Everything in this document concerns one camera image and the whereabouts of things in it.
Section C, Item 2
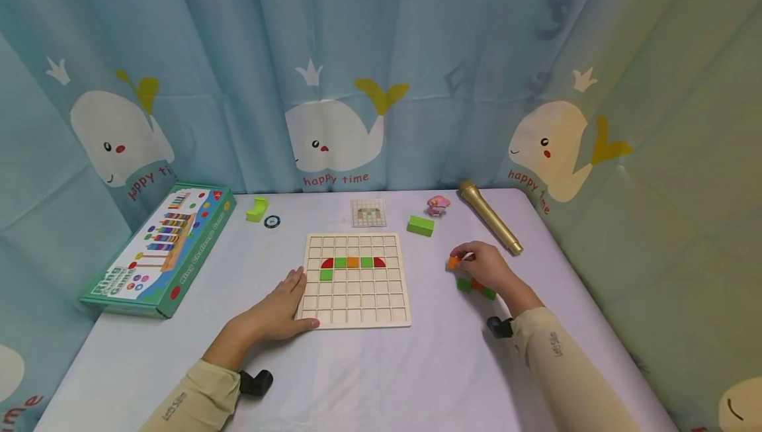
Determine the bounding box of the person's right hand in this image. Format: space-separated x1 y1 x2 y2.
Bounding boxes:
448 241 527 302

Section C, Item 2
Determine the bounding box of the person's left hand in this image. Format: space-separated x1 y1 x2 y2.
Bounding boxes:
233 267 321 343

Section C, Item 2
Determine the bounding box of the wooden grid board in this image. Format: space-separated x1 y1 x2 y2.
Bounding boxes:
296 232 412 330

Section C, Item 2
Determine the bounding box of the person's right forearm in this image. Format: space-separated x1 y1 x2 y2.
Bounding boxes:
499 284 644 432

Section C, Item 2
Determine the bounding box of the person's left forearm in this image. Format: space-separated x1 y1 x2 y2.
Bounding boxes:
138 318 258 432

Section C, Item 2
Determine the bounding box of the gold toy microphone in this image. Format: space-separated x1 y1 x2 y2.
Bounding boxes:
457 181 524 256

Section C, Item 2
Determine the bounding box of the black wrist band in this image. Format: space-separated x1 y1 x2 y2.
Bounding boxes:
486 316 515 339
238 369 275 398

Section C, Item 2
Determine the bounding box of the grid pattern card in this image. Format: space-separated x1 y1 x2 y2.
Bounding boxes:
351 198 387 228

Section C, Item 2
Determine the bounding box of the colourful ring game box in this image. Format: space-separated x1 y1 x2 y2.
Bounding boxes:
79 183 237 319

